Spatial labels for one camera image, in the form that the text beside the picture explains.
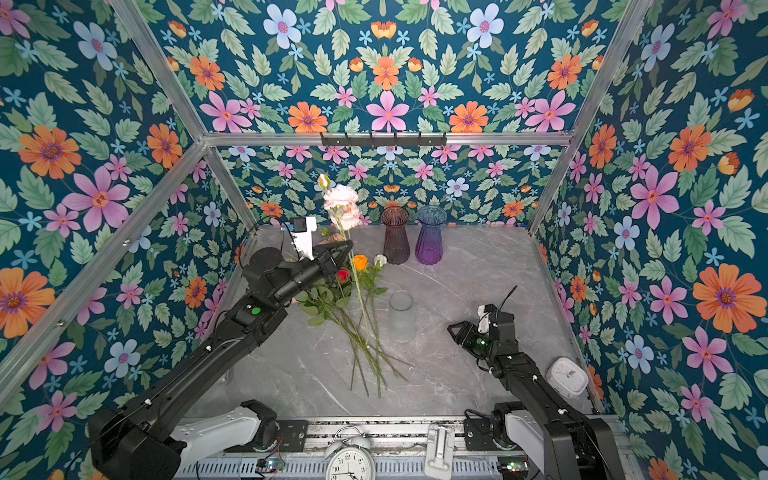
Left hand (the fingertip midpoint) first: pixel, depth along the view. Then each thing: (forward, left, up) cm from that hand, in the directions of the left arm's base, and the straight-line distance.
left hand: (353, 237), depth 64 cm
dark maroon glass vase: (+22, -9, -30) cm, 38 cm away
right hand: (-8, -25, -34) cm, 43 cm away
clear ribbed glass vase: (-7, -10, -24) cm, 27 cm away
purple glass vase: (+23, -21, -30) cm, 44 cm away
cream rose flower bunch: (+5, +15, -37) cm, 40 cm away
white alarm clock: (-37, +4, -35) cm, 51 cm away
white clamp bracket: (-38, -17, -37) cm, 55 cm away
